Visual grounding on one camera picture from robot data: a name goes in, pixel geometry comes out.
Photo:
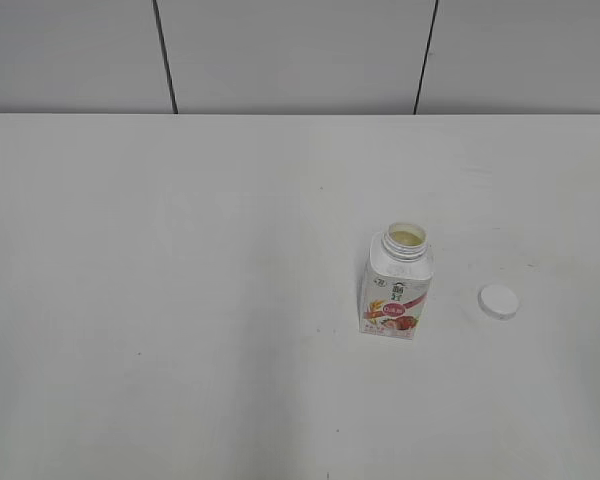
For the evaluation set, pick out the white yili changqing yogurt bottle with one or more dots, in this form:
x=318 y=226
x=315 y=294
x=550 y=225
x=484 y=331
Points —
x=396 y=281

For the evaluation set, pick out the white bottle cap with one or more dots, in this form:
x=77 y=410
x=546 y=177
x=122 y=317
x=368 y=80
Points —
x=498 y=301

